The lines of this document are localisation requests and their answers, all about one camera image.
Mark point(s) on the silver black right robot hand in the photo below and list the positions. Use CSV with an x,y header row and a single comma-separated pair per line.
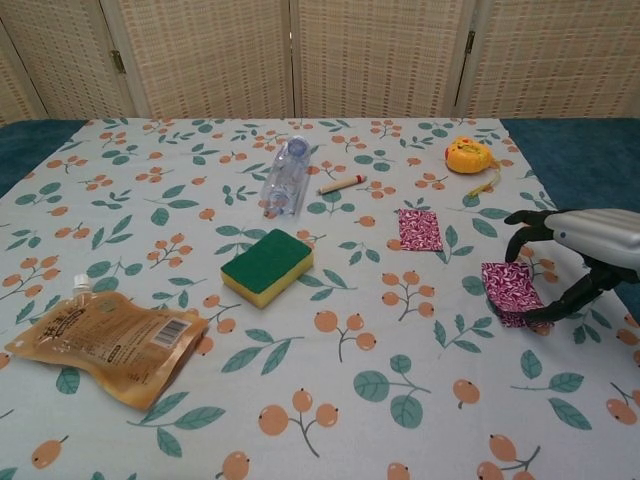
x,y
605,240

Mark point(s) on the yellow cartoon tape measure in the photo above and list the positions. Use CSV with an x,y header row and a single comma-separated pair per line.
x,y
467,157

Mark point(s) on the woven rattan screen panel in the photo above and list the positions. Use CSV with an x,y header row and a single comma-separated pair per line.
x,y
555,55
60,60
380,55
210,55

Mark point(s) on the brass screen hinge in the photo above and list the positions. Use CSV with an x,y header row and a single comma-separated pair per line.
x,y
470,42
118,61

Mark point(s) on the floral print tablecloth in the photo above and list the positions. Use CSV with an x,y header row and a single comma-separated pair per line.
x,y
360,280

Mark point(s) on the wooden red-tipped pen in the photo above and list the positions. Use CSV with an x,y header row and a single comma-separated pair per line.
x,y
342,184

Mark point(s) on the clear plastic water bottle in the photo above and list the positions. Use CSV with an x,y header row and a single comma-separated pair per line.
x,y
286,180

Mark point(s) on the green and yellow sponge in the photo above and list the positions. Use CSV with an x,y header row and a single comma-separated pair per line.
x,y
265,260

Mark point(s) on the brown spouted liquid pouch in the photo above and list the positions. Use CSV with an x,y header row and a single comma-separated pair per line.
x,y
110,340

